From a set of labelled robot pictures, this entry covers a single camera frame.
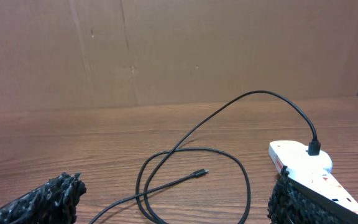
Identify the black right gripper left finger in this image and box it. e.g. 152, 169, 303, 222
0, 172, 86, 224

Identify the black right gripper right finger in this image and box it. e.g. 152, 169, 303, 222
267, 166, 358, 224

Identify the black USB charging cable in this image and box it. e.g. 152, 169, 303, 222
88, 90, 321, 224

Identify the white charger plug adapter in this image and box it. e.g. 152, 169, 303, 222
305, 151, 333, 173

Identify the white power strip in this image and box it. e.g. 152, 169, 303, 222
268, 140, 358, 218

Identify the brown cardboard backdrop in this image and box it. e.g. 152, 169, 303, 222
0, 1, 358, 112

